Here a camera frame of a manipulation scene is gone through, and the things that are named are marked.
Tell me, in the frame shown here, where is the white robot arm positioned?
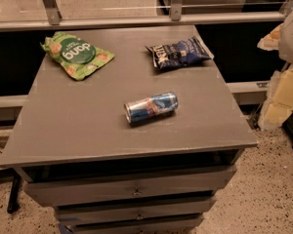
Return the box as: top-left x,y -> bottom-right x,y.
257,11 -> 293,130

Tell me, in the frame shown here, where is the bottom grey drawer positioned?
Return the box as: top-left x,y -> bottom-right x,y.
59,214 -> 203,234

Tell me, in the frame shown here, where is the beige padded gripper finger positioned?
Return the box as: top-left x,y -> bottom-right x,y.
257,24 -> 282,51
258,64 -> 293,131

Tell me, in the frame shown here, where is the green dang snack bag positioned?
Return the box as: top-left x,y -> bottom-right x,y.
41,31 -> 114,81

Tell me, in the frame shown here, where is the top grey drawer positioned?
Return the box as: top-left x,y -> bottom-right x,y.
24,165 -> 236,207

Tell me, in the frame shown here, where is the grey drawer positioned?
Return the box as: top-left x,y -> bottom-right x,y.
55,196 -> 216,225
24,165 -> 236,207
59,214 -> 203,234

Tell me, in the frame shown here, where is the blue silver redbull can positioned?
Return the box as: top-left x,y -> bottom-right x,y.
124,92 -> 178,124

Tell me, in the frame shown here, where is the dark blue chip bag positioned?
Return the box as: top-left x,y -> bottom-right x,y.
146,36 -> 214,70

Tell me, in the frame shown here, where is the middle grey drawer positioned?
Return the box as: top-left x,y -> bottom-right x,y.
55,196 -> 216,225

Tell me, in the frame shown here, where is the black metal stand leg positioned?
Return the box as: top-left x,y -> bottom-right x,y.
7,174 -> 21,214

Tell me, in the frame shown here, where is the grey drawer cabinet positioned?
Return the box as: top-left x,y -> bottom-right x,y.
0,24 -> 259,234

